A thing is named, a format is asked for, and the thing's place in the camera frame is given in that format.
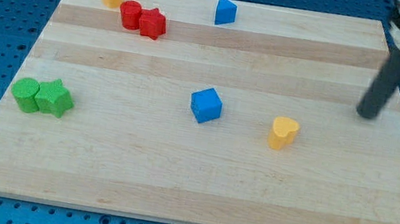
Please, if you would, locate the red star block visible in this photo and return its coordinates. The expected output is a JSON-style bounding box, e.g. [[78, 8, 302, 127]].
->
[[138, 8, 166, 40]]

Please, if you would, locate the green cylinder block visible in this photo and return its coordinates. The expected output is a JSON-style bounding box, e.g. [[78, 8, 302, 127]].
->
[[11, 77, 40, 113]]

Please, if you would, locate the red cylinder block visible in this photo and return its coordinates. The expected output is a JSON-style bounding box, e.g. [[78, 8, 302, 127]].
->
[[120, 0, 142, 31]]

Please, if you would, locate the blue triangle block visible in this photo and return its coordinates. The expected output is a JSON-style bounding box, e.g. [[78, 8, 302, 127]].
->
[[214, 0, 237, 25]]

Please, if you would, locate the yellow heart block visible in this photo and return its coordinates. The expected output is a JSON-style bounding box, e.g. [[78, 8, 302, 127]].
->
[[267, 116, 300, 150]]

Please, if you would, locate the wooden board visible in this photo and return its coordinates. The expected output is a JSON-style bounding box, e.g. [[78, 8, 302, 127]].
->
[[0, 0, 400, 224]]

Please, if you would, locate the blue cube block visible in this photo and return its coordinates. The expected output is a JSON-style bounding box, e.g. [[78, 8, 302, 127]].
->
[[190, 88, 222, 124]]

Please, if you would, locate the green star block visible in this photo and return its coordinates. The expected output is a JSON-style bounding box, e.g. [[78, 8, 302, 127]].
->
[[35, 79, 74, 118]]

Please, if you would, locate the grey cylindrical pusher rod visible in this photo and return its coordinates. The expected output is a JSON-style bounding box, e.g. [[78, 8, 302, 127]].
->
[[356, 46, 400, 120]]

